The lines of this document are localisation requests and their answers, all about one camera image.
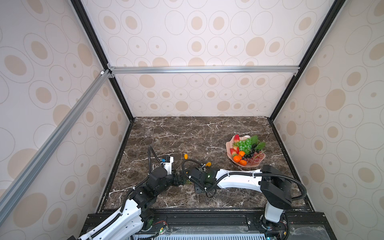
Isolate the slanted aluminium frame bar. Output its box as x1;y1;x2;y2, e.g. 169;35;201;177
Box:
1;69;111;224

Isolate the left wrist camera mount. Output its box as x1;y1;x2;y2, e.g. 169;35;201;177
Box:
161;156;174;175

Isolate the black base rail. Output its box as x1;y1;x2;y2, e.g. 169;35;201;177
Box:
123;209;336;240

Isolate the green fake grape bunch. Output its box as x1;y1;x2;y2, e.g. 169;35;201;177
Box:
233;135;266;152

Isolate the black fake grape bunch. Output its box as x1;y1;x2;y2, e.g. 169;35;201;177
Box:
243;145;257;161

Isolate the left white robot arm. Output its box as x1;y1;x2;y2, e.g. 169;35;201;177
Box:
78;155;186;240

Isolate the red fake grape bunch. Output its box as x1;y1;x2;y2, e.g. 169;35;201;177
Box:
247;152;266;165

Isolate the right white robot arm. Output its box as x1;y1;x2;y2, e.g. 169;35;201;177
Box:
182;159;307;224

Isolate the horizontal aluminium frame bar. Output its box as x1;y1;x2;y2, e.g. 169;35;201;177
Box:
110;66;300;74

